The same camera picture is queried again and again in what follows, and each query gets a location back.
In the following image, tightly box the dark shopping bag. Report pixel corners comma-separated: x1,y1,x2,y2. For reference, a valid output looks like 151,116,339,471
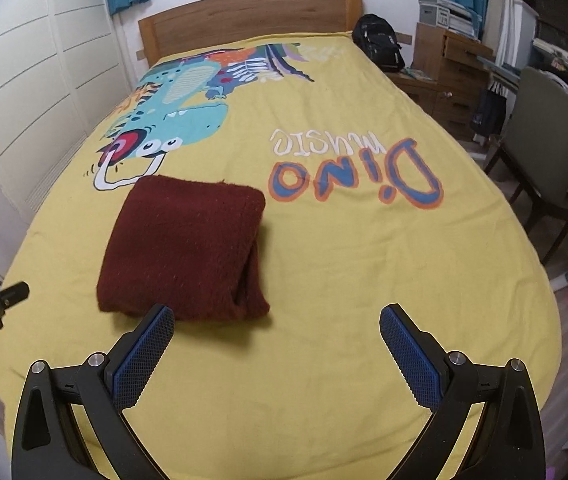
470,81,508,137

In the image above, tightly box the stack of papers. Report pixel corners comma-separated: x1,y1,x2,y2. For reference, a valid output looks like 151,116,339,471
448,2,485,42

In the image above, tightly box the grey upholstered chair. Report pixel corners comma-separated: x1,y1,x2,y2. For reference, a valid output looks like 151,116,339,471
483,67,568,267

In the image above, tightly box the black backpack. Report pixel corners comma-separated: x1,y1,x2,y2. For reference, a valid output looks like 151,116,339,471
352,13,406,73

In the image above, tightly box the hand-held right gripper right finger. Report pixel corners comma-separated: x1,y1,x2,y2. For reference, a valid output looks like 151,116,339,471
379,303,547,480

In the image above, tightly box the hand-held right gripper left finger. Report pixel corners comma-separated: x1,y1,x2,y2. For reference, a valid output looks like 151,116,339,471
11,304,176,480

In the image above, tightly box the wooden drawer cabinet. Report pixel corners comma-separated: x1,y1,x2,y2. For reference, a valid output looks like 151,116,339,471
412,22,496,137

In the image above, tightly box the white wardrobe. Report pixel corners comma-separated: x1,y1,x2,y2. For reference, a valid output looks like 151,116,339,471
0,0,139,281

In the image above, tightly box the wooden bed headboard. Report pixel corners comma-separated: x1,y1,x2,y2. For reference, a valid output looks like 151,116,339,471
137,0,363,68

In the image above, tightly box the yellow printed blanket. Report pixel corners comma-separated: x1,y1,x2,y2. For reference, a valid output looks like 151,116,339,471
0,30,562,480

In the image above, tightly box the maroon knit sweater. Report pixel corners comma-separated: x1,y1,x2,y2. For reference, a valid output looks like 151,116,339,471
96,175,271,322

